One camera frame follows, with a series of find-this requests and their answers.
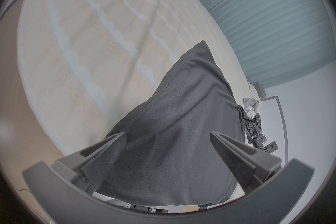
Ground pile of clothes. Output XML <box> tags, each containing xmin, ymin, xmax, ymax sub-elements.
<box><xmin>237</xmin><ymin>98</ymin><xmax>263</xmax><ymax>139</ymax></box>

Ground grey bedside table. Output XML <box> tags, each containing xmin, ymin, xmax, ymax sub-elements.
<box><xmin>247</xmin><ymin>76</ymin><xmax>266</xmax><ymax>97</ymax></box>

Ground black trousers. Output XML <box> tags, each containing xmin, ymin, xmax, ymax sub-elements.
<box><xmin>93</xmin><ymin>40</ymin><xmax>246</xmax><ymax>205</ymax></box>

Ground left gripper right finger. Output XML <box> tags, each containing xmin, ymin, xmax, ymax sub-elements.
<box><xmin>210</xmin><ymin>131</ymin><xmax>282</xmax><ymax>190</ymax></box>

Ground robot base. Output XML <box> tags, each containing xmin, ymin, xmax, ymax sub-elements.
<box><xmin>123</xmin><ymin>202</ymin><xmax>213</xmax><ymax>215</ymax></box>

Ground bed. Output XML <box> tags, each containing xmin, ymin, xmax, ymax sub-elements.
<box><xmin>17</xmin><ymin>0</ymin><xmax>289</xmax><ymax>202</ymax></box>

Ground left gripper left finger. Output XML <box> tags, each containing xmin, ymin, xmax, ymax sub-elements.
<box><xmin>54</xmin><ymin>132</ymin><xmax>127</xmax><ymax>193</ymax></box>

